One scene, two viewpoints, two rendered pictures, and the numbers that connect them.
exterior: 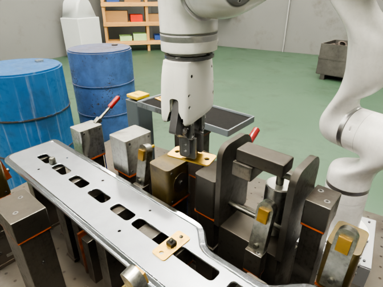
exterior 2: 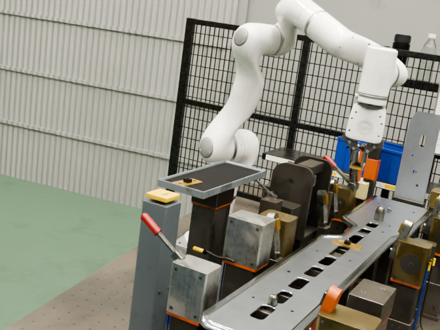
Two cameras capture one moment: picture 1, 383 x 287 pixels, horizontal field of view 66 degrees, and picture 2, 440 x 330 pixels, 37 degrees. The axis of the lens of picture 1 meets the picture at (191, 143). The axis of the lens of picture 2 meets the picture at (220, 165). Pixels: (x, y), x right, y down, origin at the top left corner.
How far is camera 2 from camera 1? 2.11 m
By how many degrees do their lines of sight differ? 96
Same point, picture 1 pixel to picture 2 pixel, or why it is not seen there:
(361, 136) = (248, 146)
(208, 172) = (288, 205)
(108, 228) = (350, 264)
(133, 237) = (351, 255)
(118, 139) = (271, 222)
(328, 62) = not seen: outside the picture
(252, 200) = not seen: hidden behind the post
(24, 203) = (368, 288)
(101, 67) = not seen: outside the picture
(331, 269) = (335, 205)
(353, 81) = (251, 109)
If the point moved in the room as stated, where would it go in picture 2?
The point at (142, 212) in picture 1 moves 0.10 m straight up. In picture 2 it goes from (322, 253) to (329, 218)
